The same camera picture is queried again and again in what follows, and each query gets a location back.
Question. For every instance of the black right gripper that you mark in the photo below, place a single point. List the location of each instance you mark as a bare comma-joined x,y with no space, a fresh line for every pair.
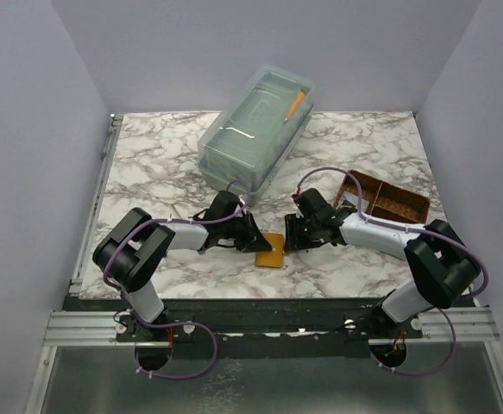
292,237

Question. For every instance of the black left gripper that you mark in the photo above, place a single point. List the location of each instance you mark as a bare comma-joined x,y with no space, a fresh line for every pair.
253,239

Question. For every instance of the tan card holder wallet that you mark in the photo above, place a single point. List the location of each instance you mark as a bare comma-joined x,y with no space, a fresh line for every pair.
273,258

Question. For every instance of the grey credit card stack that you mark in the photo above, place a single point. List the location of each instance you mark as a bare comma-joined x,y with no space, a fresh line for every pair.
351,200

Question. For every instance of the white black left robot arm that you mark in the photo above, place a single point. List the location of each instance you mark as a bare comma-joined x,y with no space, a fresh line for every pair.
129,255

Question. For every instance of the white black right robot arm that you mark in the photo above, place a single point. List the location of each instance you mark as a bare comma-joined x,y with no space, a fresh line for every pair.
442,267

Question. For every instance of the black green screwdriver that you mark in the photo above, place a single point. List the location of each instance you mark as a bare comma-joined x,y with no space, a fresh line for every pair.
175,211

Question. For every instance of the brown woven divided basket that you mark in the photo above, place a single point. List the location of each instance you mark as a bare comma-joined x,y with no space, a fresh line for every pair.
388,201

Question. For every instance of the clear plastic storage box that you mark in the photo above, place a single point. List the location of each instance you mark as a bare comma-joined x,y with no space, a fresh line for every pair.
250,140

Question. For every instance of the orange utility knife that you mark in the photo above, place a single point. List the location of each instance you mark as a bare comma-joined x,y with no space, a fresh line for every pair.
294,105

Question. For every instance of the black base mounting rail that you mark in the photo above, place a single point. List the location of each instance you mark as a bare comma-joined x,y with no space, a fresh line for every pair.
263,328

